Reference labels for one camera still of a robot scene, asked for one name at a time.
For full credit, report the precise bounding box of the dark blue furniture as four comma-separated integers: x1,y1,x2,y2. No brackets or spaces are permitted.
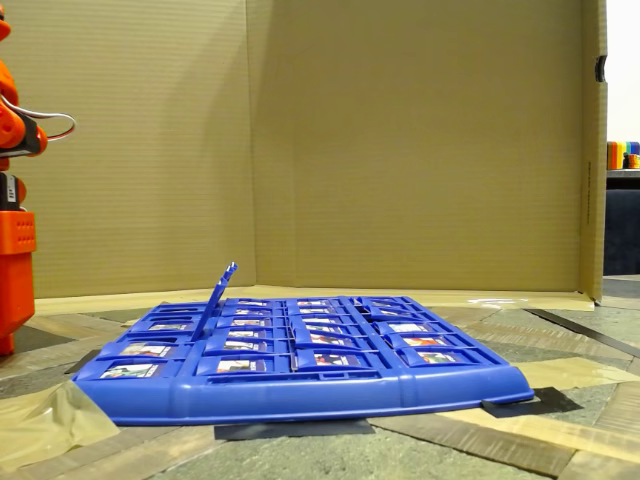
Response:
603,188,640,276

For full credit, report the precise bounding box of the blue flip tile with portrait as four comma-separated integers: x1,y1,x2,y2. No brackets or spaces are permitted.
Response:
399,347,482,369
98,360,164,381
373,320,444,335
383,332,464,350
294,348,374,371
293,330,372,349
190,261,239,345
197,355,277,376
217,327,277,340
205,337,275,354
130,321,195,334
99,341,177,359

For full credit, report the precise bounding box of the blue plastic game board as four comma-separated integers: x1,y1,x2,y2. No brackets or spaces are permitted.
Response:
72,294,535,427

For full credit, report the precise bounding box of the white and red cable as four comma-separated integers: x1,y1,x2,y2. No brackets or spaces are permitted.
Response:
0,94,77,144

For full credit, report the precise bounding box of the crumpled clear tape sheet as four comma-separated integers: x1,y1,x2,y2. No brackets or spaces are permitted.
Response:
0,382,121,474

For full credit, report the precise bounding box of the colourful striped stack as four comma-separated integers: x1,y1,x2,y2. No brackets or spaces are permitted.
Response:
606,140,640,170

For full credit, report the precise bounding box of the long black tape strip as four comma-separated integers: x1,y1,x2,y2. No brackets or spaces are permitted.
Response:
524,308,640,359

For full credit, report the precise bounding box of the small black tape piece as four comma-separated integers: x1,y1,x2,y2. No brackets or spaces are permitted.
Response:
63,348,101,376

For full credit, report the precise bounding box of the brown cardboard backdrop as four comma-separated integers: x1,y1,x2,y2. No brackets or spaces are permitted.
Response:
0,0,609,307

